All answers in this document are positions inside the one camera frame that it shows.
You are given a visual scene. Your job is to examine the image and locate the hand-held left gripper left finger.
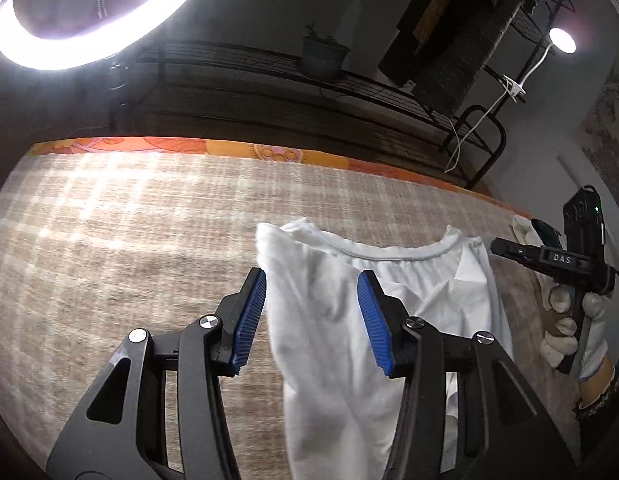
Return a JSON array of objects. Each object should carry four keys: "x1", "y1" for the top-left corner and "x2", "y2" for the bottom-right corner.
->
[{"x1": 46, "y1": 267, "x2": 267, "y2": 480}]

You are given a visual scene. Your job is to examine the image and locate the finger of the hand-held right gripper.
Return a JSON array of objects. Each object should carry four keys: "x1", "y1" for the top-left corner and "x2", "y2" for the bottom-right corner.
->
[{"x1": 491, "y1": 237, "x2": 545, "y2": 267}]

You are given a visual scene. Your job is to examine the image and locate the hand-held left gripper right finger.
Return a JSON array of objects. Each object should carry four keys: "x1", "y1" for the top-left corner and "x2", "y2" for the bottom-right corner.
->
[{"x1": 357, "y1": 269, "x2": 577, "y2": 480}]

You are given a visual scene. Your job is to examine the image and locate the white t-shirt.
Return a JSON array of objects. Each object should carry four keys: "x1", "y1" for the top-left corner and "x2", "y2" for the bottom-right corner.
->
[{"x1": 256, "y1": 216, "x2": 514, "y2": 480}]

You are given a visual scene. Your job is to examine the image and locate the person's right forearm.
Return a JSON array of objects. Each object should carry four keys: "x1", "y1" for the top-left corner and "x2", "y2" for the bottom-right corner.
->
[{"x1": 572, "y1": 357, "x2": 619, "y2": 458}]

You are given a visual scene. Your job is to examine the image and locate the black metal clothes rack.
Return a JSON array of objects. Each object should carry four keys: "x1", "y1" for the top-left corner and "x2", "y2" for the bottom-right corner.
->
[{"x1": 106, "y1": 0, "x2": 580, "y2": 181}]

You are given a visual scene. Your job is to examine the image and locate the person's right hand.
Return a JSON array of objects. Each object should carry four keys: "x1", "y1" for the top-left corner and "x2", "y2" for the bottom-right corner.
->
[{"x1": 539, "y1": 285, "x2": 615, "y2": 383}]

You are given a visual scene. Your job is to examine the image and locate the folded white garment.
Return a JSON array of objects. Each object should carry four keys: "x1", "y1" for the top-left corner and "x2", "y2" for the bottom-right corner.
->
[{"x1": 512, "y1": 215, "x2": 540, "y2": 248}]

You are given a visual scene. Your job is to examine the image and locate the folded dark green garment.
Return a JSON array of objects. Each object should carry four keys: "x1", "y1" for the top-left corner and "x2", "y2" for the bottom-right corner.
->
[{"x1": 532, "y1": 219, "x2": 563, "y2": 248}]

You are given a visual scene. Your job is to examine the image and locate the beige plaid blanket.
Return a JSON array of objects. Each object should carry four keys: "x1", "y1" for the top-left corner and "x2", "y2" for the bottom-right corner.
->
[{"x1": 0, "y1": 147, "x2": 583, "y2": 480}]

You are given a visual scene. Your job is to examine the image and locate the white clip lamp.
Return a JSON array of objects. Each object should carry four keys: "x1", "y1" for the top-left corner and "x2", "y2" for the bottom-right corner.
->
[{"x1": 499, "y1": 26, "x2": 579, "y2": 103}]

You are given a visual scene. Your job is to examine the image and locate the grey plaid coat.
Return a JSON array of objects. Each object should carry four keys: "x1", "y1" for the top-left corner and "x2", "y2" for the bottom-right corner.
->
[{"x1": 413, "y1": 0, "x2": 540, "y2": 116}]

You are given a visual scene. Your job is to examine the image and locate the black coat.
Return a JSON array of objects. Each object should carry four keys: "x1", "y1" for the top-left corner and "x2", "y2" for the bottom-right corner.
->
[{"x1": 379, "y1": 0, "x2": 425, "y2": 86}]

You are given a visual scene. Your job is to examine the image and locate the yellow garment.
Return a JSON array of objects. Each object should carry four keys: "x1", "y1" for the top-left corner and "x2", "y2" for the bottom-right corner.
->
[{"x1": 412, "y1": 0, "x2": 450, "y2": 43}]

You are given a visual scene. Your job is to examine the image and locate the potted plant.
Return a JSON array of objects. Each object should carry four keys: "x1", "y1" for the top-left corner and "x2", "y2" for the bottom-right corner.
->
[{"x1": 300, "y1": 22, "x2": 351, "y2": 81}]

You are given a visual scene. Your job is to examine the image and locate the landscape wall poster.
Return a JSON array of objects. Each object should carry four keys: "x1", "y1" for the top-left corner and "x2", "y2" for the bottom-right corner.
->
[{"x1": 579, "y1": 60, "x2": 619, "y2": 221}]

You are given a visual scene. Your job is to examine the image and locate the white lamp cable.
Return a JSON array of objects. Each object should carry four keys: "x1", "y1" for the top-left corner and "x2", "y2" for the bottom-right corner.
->
[{"x1": 444, "y1": 102, "x2": 495, "y2": 173}]

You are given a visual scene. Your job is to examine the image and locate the black ring light stand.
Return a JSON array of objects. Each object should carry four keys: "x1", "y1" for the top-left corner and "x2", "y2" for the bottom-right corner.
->
[{"x1": 106, "y1": 57, "x2": 135, "y2": 133}]

